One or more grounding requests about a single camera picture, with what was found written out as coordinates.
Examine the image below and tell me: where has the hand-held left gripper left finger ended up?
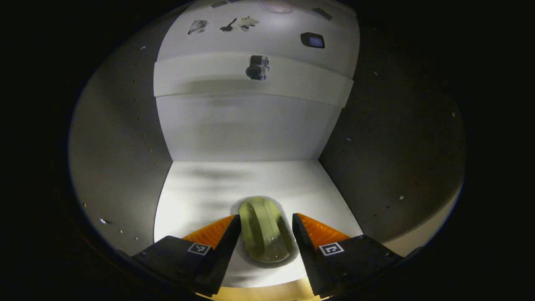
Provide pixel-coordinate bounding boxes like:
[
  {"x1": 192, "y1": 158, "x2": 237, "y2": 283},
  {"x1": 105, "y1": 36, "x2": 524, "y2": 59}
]
[{"x1": 130, "y1": 214, "x2": 242, "y2": 297}]

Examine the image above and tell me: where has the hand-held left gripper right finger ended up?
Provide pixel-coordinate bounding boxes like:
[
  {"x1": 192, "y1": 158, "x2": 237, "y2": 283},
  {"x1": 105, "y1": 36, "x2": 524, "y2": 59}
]
[{"x1": 292, "y1": 212, "x2": 404, "y2": 298}]

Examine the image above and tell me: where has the green bottle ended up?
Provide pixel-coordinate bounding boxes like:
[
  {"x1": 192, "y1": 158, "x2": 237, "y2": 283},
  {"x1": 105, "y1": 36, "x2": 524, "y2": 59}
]
[{"x1": 238, "y1": 196, "x2": 293, "y2": 263}]

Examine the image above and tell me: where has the grey cabinet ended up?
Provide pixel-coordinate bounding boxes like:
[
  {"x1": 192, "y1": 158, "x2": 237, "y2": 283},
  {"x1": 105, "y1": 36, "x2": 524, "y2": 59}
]
[{"x1": 69, "y1": 0, "x2": 465, "y2": 289}]

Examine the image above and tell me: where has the white cabinet shelf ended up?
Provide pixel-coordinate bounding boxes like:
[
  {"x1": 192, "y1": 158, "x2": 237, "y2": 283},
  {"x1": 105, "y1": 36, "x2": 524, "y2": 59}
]
[{"x1": 153, "y1": 51, "x2": 354, "y2": 107}]

